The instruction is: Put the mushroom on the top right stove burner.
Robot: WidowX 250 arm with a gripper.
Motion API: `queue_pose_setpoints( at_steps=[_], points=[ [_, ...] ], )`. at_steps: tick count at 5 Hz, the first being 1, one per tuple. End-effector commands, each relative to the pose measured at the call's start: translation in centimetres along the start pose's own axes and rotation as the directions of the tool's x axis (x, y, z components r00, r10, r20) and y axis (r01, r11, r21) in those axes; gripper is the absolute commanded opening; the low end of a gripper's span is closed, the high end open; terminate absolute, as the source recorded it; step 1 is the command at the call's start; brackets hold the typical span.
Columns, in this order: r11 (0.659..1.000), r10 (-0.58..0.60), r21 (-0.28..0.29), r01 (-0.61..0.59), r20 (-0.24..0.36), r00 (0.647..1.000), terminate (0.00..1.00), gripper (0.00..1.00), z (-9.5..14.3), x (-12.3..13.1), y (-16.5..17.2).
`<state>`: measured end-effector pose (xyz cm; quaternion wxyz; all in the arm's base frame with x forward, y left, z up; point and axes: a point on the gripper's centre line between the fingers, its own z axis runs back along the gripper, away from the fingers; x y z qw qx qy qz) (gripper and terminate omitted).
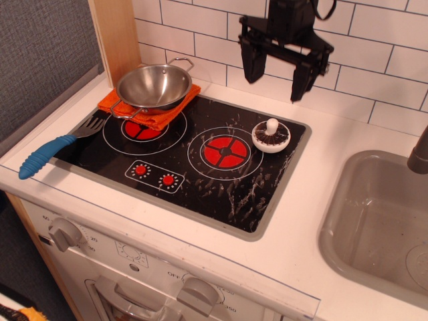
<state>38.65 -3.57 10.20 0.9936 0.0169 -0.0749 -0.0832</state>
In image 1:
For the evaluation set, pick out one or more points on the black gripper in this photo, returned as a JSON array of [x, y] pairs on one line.
[[287, 33]]

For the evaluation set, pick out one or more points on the white toy mushroom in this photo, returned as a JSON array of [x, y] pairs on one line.
[[271, 136]]

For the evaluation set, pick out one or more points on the black toy stovetop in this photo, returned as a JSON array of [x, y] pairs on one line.
[[203, 165]]

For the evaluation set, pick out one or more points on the grey faucet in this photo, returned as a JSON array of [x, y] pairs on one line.
[[418, 159]]

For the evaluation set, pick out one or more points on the wooden side panel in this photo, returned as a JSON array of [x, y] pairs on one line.
[[117, 37]]

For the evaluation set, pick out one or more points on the orange cloth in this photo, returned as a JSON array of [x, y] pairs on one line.
[[152, 121]]

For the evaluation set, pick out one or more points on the grey sink basin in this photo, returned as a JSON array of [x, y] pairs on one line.
[[375, 229]]

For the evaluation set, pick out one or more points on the grey oven knob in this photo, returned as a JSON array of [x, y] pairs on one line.
[[198, 295]]

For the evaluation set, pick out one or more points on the grey timer knob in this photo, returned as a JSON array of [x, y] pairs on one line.
[[64, 234]]

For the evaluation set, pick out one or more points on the orange black object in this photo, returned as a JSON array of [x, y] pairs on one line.
[[23, 314]]

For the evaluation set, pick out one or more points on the steel bowl with handles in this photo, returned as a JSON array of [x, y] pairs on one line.
[[154, 89]]

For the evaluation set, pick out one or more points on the blue handled fork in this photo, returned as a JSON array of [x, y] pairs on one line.
[[39, 158]]

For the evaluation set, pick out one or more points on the grey oven door handle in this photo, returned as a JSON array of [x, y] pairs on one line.
[[120, 306]]

